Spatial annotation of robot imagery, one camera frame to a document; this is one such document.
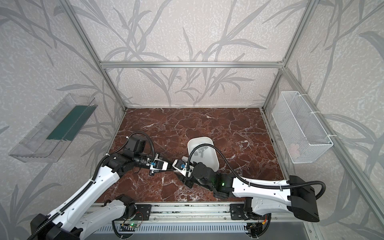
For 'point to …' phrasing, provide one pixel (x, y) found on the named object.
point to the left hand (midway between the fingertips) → (174, 159)
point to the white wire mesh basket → (303, 137)
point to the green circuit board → (133, 225)
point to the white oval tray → (202, 150)
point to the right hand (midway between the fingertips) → (178, 163)
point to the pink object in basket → (293, 148)
